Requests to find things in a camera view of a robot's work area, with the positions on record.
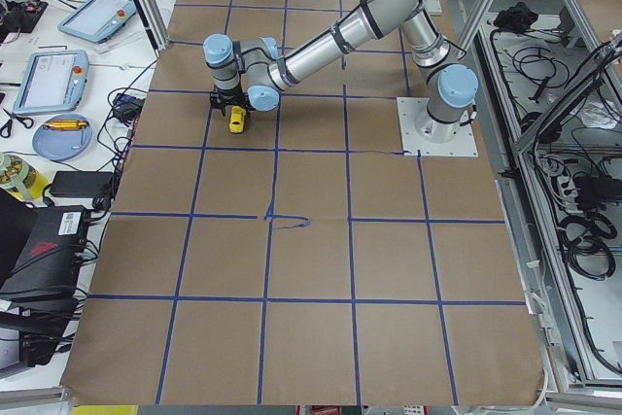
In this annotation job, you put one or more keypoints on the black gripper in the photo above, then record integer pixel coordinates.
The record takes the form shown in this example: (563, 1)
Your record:
(233, 96)

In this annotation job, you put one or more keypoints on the yellow beetle toy car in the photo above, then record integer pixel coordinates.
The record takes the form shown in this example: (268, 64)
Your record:
(237, 120)

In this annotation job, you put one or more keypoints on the upper teach pendant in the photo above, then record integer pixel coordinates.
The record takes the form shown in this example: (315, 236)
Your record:
(98, 20)

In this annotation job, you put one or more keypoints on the teach pendant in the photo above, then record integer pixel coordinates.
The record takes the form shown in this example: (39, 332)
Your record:
(53, 82)
(98, 20)

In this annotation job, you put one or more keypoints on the lower teach pendant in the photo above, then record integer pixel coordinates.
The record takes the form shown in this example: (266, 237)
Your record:
(53, 82)

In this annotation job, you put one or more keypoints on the blue plate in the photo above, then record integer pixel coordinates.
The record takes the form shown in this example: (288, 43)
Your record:
(62, 137)

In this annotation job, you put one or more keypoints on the black power brick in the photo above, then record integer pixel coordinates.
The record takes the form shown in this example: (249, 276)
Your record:
(80, 184)

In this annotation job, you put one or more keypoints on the black scissors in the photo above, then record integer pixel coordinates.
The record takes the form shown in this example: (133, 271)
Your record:
(7, 128)

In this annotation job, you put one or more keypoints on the black laptop computer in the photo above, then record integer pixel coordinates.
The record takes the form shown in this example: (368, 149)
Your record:
(39, 255)

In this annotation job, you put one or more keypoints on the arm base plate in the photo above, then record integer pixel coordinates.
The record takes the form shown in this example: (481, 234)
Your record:
(433, 7)
(422, 136)

